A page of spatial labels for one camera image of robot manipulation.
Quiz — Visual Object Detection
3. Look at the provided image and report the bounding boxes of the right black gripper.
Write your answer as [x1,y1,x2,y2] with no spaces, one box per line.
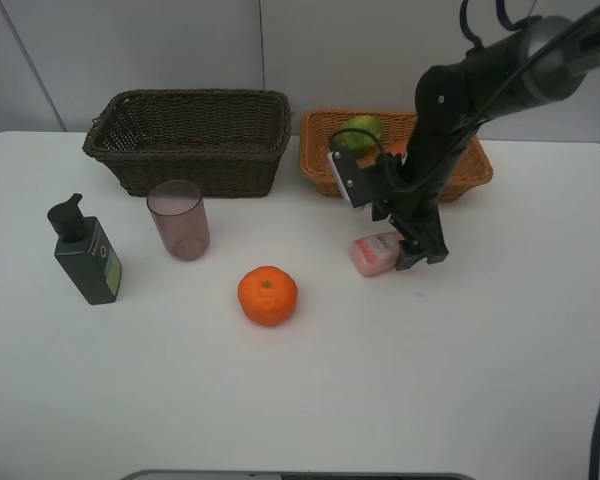
[372,119,473,271]

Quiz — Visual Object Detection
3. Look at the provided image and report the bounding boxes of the pink lotion bottle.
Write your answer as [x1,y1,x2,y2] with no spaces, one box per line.
[349,232,402,278]

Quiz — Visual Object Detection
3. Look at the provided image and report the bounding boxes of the green lime fruit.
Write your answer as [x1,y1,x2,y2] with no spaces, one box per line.
[335,115,383,157]

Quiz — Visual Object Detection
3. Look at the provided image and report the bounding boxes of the orange tangerine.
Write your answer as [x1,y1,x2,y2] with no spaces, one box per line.
[237,266,298,327]

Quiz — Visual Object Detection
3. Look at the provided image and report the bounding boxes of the translucent purple plastic cup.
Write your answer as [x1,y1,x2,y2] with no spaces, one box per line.
[146,180,210,261]

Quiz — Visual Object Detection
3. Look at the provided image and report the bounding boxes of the dark green pump bottle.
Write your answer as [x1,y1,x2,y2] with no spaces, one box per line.
[47,193,122,305]

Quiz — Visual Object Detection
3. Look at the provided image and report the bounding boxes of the red yellow peach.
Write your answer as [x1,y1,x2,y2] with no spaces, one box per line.
[387,139,408,155]

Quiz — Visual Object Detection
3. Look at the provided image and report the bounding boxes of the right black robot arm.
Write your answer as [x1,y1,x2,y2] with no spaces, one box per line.
[372,5,600,270]

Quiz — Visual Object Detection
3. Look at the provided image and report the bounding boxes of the light orange wicker basket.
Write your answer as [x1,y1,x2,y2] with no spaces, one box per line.
[299,109,493,203]

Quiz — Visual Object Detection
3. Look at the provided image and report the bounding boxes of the dark brown wicker basket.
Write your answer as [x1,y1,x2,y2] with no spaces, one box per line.
[83,89,292,199]

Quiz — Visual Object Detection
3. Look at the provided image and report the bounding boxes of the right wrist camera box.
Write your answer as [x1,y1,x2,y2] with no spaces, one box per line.
[327,149,380,209]

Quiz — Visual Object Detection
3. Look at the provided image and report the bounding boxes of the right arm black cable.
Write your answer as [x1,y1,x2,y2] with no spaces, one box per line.
[329,0,600,480]

